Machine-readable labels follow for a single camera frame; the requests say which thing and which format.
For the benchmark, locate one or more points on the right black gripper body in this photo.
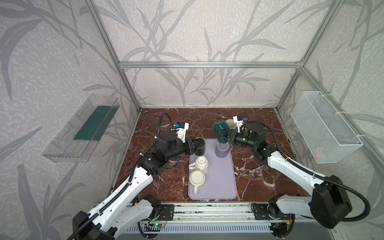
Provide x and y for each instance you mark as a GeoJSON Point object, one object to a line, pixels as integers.
{"type": "Point", "coordinates": [244, 139]}

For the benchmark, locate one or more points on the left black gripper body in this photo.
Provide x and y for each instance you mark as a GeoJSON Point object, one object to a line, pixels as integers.
{"type": "Point", "coordinates": [178, 149]}

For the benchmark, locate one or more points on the dark green mug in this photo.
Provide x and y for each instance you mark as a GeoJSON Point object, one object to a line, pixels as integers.
{"type": "Point", "coordinates": [221, 130]}

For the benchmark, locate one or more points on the lavender mug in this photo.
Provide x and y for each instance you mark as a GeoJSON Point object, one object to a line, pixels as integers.
{"type": "Point", "coordinates": [223, 149]}

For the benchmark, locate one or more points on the light blue mug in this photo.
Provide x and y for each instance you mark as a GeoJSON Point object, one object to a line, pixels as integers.
{"type": "Point", "coordinates": [231, 123]}

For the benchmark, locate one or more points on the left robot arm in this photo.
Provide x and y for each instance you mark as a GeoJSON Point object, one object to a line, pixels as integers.
{"type": "Point", "coordinates": [145, 170]}

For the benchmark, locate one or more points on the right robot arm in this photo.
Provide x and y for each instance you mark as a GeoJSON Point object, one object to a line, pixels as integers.
{"type": "Point", "coordinates": [329, 202]}

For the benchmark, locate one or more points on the black enamel mug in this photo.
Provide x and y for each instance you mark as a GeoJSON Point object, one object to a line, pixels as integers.
{"type": "Point", "coordinates": [200, 146]}

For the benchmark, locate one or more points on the white faceted mug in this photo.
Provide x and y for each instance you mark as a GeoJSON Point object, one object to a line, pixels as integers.
{"type": "Point", "coordinates": [200, 164]}

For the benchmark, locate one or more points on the cream round mug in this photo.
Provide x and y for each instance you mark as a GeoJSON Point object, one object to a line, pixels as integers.
{"type": "Point", "coordinates": [197, 179]}

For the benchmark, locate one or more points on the lavender plastic tray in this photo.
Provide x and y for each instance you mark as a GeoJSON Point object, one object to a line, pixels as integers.
{"type": "Point", "coordinates": [220, 183]}

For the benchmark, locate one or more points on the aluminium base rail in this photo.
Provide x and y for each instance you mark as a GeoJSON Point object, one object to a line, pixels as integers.
{"type": "Point", "coordinates": [188, 212]}

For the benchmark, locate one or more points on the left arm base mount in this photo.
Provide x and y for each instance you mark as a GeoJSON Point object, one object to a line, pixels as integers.
{"type": "Point", "coordinates": [163, 212]}

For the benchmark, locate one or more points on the white wire mesh basket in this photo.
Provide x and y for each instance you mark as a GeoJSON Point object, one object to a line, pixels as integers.
{"type": "Point", "coordinates": [327, 134]}

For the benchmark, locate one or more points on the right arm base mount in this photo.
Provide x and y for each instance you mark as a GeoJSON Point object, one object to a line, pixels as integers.
{"type": "Point", "coordinates": [268, 212]}

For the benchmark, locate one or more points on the aluminium cage frame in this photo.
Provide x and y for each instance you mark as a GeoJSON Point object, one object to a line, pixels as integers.
{"type": "Point", "coordinates": [299, 66]}

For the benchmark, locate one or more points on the clear acrylic wall shelf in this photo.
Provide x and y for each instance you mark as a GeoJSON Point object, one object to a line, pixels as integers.
{"type": "Point", "coordinates": [78, 139]}

